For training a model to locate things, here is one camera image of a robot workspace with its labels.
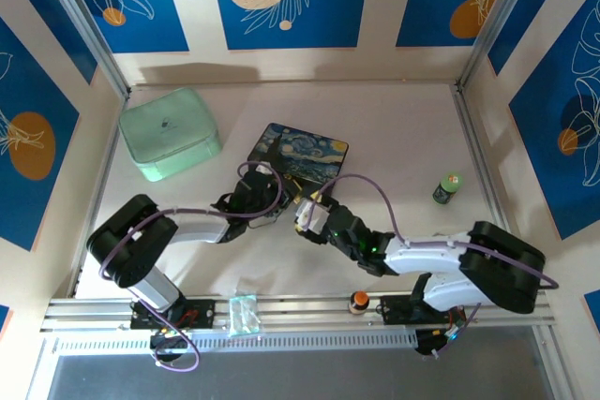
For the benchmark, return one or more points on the aluminium mounting rail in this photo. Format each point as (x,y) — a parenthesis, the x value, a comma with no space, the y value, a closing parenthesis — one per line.
(304,311)

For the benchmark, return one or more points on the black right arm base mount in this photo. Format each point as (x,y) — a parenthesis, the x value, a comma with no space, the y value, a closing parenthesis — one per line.
(398,311)

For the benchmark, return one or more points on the blue poster white leaf outline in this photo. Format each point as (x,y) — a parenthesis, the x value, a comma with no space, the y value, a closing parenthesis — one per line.
(539,137)

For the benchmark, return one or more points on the small bottle with orange cap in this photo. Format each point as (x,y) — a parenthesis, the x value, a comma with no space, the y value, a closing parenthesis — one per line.
(359,301)

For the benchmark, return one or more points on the mint green zip case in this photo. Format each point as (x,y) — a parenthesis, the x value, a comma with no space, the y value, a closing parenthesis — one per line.
(164,133)

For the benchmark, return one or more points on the grey metal sheet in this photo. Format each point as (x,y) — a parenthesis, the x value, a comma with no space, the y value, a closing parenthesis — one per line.
(300,376)

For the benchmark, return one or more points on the aluminium table side rail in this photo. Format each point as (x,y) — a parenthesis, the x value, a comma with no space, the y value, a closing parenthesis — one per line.
(483,161)
(109,161)

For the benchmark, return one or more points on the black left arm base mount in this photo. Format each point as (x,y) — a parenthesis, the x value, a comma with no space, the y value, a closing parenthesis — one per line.
(201,313)

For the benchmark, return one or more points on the blue poster orange oval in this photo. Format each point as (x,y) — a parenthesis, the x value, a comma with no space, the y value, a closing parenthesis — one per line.
(28,91)

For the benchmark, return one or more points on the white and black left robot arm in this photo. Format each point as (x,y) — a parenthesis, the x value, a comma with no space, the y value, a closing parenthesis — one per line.
(197,229)

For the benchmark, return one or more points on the aluminium frame post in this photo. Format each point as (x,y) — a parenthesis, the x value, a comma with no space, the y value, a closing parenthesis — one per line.
(84,20)
(496,20)

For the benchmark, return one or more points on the small green paint jar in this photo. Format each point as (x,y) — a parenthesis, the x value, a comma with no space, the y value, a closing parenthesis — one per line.
(447,189)

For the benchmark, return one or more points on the blue poster beige circle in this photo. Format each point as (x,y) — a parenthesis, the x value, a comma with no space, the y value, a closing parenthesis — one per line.
(328,6)

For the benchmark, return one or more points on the clear plastic bag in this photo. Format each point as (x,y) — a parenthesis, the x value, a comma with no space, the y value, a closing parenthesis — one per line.
(244,315)

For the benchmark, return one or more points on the blue wall poster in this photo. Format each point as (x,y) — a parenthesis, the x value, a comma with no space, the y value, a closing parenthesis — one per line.
(539,6)
(56,34)
(4,320)
(593,304)

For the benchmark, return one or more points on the starry night tin box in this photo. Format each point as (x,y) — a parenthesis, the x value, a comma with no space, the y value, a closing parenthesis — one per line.
(304,152)

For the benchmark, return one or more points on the blue poster white flower outline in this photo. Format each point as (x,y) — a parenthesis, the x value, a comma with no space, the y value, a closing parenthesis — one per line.
(154,20)

